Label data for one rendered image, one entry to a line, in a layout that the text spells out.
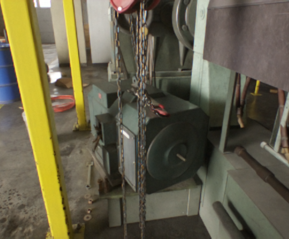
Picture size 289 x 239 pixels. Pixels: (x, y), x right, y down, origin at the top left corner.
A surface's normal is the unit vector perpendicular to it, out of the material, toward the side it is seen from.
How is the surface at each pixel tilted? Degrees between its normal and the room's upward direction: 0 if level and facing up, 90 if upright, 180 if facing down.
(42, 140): 90
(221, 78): 72
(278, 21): 90
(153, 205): 90
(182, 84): 90
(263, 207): 0
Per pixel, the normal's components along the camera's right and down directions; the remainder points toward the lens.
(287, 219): 0.00, -0.92
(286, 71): -0.98, 0.07
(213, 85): 0.17, 0.09
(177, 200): 0.18, 0.39
